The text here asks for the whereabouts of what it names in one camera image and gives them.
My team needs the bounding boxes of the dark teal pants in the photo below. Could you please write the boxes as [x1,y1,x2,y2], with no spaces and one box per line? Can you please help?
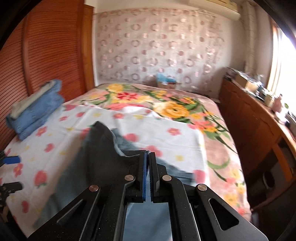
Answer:
[33,120,194,241]

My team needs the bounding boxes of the white floral bed sheet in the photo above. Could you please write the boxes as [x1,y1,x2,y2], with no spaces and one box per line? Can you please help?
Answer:
[1,105,210,236]

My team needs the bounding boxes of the folded blue jeans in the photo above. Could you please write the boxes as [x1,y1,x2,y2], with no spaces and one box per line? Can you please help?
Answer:
[6,79,64,140]

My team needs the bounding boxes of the folded grey-beige garment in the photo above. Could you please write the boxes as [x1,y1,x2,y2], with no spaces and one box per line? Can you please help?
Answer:
[10,80,56,120]

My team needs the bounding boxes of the cardboard box with blue bag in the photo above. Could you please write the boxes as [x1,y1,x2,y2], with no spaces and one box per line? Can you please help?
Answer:
[156,73,181,89]

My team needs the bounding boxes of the wooden side cabinet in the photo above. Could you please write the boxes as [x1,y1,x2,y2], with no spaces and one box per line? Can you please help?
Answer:
[219,78,295,208]

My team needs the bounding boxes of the wooden slatted headboard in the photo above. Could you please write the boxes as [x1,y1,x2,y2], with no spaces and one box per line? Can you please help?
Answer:
[1,1,95,149]

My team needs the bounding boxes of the cardboard box on cabinet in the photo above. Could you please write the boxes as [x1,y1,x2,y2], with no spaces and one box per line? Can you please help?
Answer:
[234,74,259,93]

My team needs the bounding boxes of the sheer circle-pattern curtain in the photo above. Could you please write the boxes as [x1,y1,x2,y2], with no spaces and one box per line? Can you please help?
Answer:
[95,8,225,90]

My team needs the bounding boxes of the pink bottle on cabinet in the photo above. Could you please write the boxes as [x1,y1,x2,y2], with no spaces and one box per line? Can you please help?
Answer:
[271,94,282,113]

